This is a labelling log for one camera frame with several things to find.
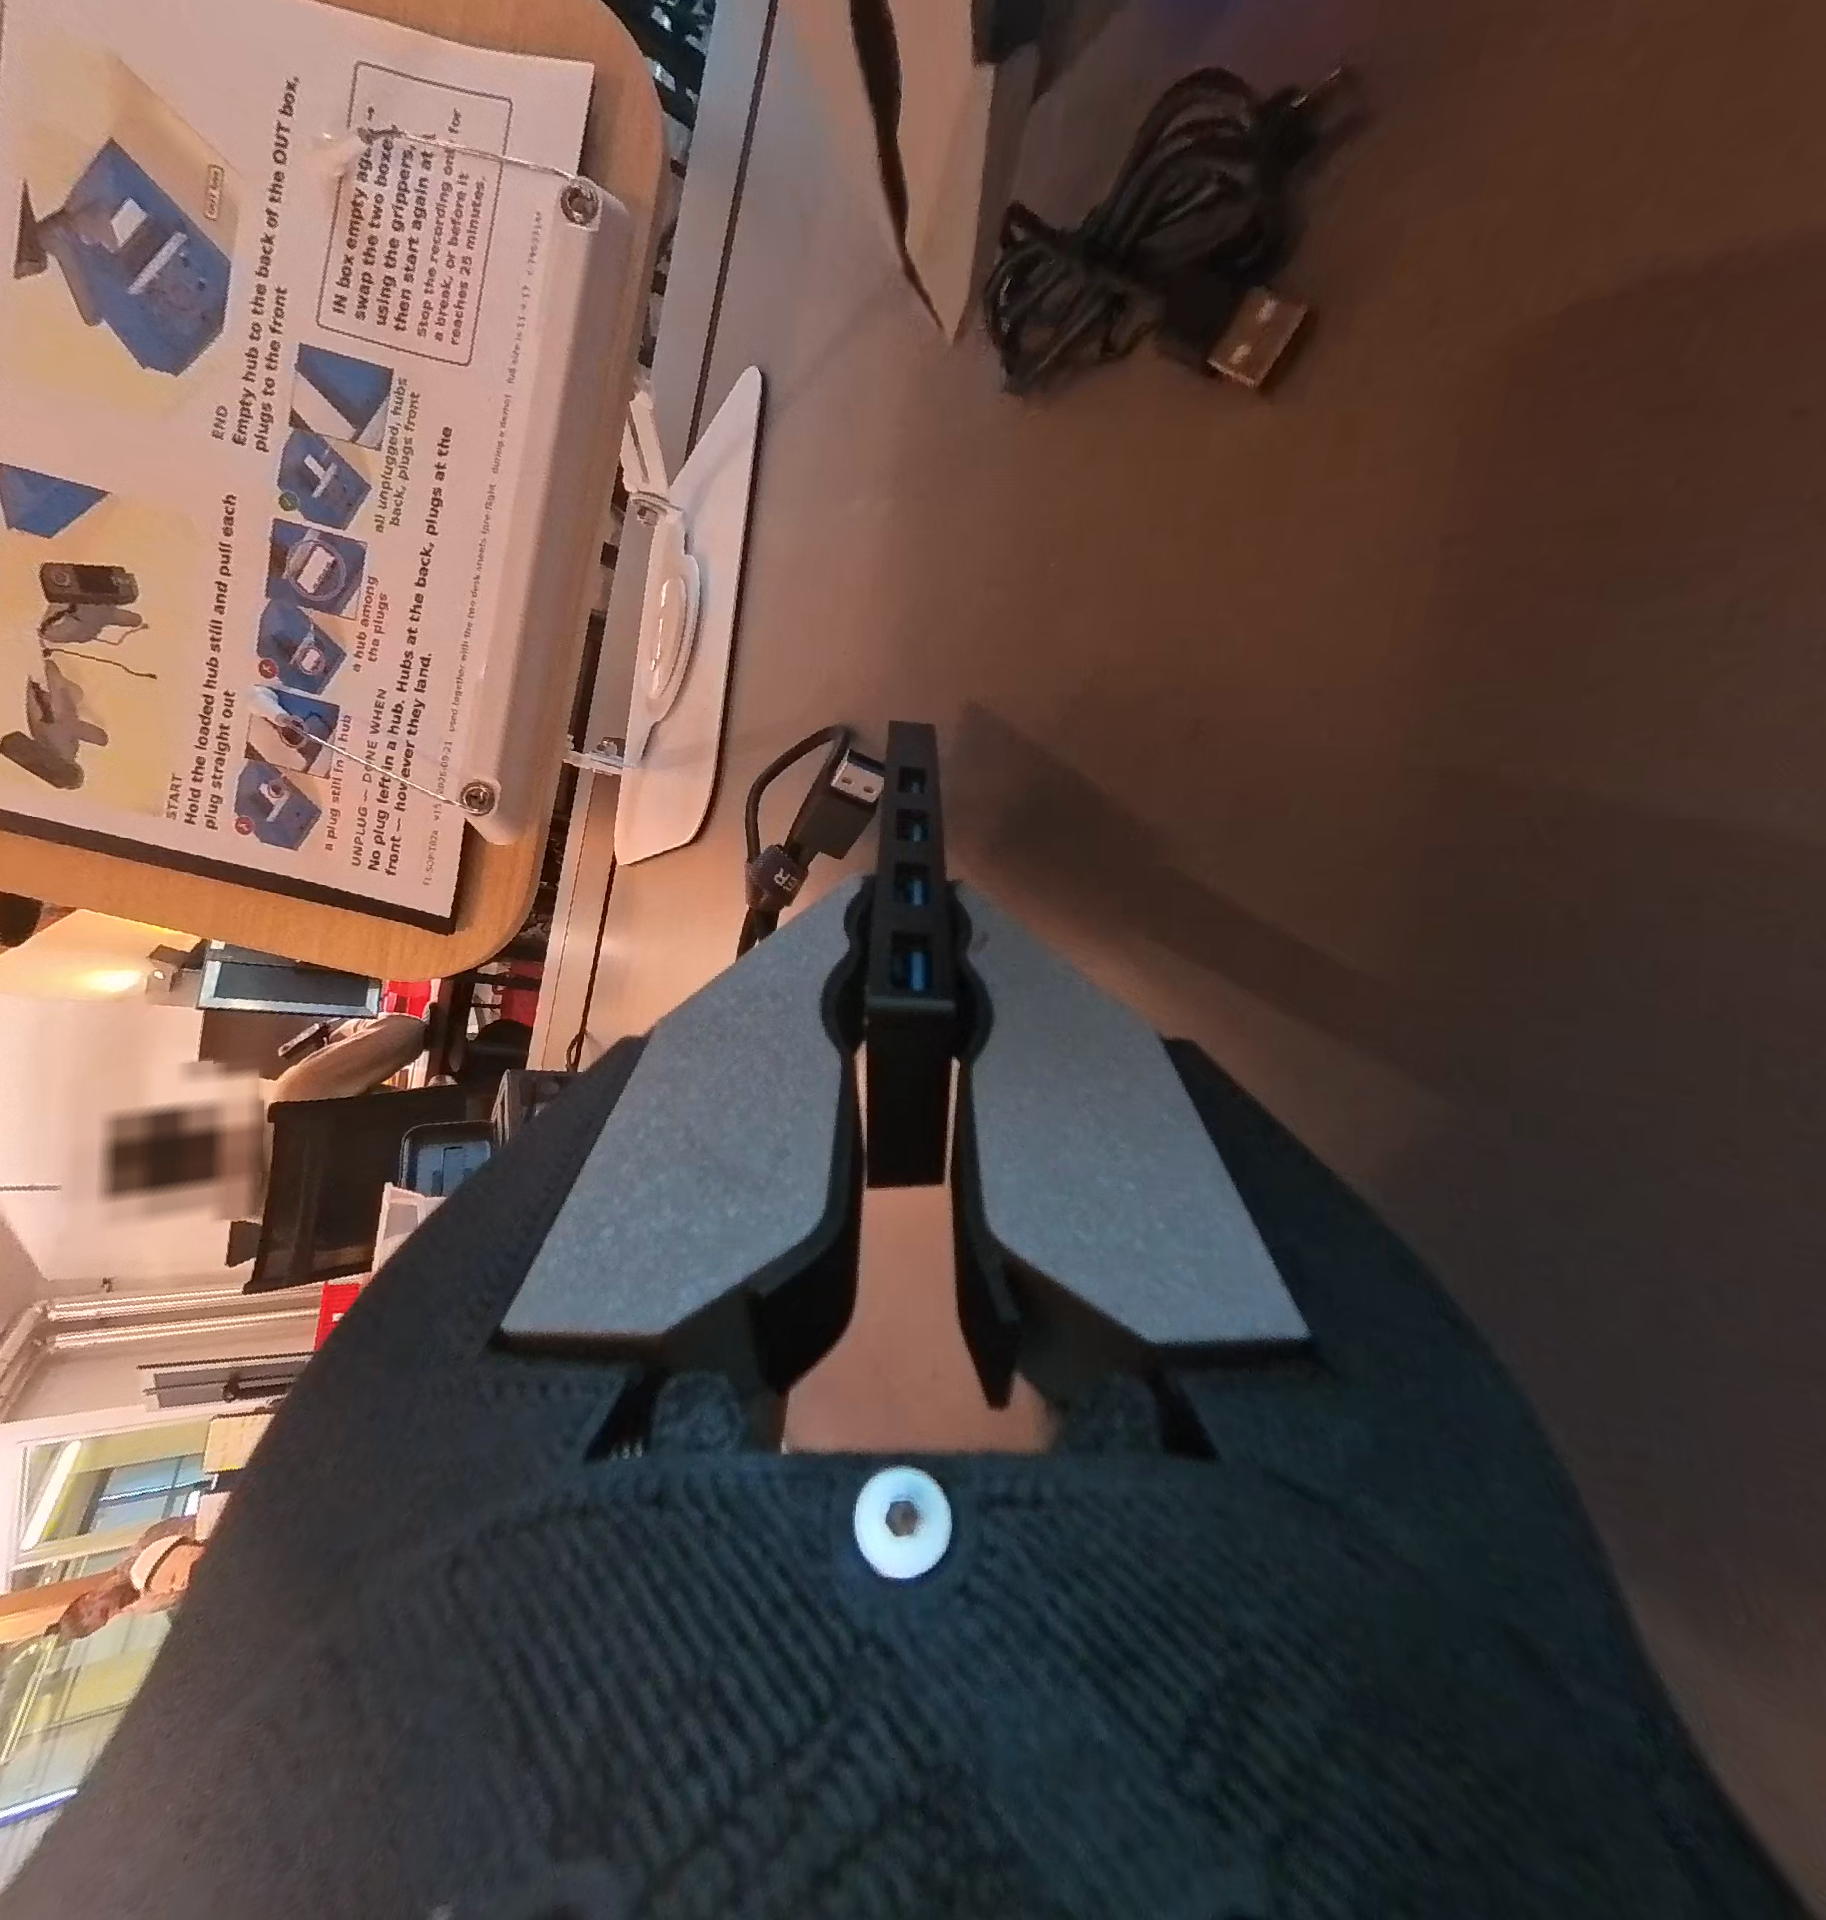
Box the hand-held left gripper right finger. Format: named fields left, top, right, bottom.
left=943, top=882, right=1320, bottom=1414

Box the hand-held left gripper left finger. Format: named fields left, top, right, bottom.
left=496, top=877, right=872, bottom=1448

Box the black usb hub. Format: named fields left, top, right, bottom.
left=860, top=721, right=958, bottom=1193

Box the black hub cable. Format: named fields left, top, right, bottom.
left=737, top=724, right=893, bottom=962

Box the black usb cable bundle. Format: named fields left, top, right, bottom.
left=987, top=62, right=1356, bottom=398

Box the clear plastic box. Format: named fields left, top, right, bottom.
left=853, top=0, right=1110, bottom=347

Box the black chair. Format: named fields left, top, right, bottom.
left=243, top=1095, right=449, bottom=1292

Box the printed instruction sheet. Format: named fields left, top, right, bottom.
left=0, top=0, right=591, bottom=902

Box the instruction sheet on wooden stand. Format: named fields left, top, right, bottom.
left=0, top=0, right=667, bottom=977

